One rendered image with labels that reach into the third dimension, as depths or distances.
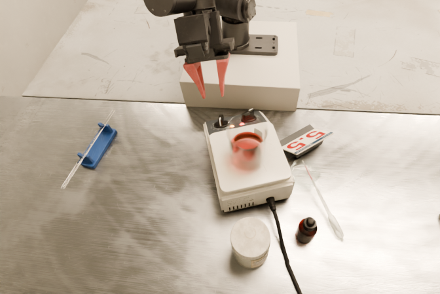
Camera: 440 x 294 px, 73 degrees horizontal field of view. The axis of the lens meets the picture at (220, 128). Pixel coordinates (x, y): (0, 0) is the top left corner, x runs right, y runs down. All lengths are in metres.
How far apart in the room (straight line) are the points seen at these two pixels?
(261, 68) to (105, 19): 0.59
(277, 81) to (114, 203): 0.41
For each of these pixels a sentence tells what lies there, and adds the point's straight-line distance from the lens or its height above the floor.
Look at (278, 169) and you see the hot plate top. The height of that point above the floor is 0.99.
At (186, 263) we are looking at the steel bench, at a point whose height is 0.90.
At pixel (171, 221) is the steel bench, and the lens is 0.57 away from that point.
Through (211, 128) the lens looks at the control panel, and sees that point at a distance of 0.59.
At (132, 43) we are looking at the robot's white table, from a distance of 0.93.
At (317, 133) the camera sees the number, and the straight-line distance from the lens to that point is 0.63.
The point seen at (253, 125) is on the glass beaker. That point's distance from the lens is 0.48.
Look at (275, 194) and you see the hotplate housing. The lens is 0.53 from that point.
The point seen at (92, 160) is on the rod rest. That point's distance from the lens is 0.67.
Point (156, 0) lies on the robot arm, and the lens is 0.47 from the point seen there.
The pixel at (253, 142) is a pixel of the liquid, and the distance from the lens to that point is 0.48.
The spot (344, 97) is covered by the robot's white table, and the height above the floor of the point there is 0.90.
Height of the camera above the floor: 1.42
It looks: 53 degrees down
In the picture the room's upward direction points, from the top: 8 degrees counter-clockwise
